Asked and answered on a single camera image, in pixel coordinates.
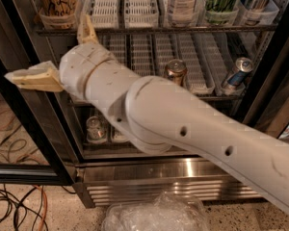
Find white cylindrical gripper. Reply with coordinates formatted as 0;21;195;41
4;13;117;101

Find orange can with black script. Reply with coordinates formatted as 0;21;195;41
39;0;78;30

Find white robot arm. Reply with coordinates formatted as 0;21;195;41
5;16;289;215

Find clear pale can bottom shelf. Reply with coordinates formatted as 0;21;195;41
86;116;107;144

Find black framed glass fridge door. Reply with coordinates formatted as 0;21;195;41
0;58;75;186

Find copper can middle shelf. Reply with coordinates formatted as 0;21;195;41
164;59;188;87

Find green tall can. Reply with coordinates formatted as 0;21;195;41
205;0;237;25

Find blue silver tilted can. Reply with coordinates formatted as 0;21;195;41
222;57;253;95

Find white tall carton bottle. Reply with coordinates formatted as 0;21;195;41
167;0;197;27

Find clear plastic bag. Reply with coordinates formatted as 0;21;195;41
101;192;210;231

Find bottom wire shelf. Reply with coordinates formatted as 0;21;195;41
83;142;193;156

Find black and orange floor cables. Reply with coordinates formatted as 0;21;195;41
0;184;76;231

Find top wire shelf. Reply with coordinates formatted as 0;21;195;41
36;24;277;37

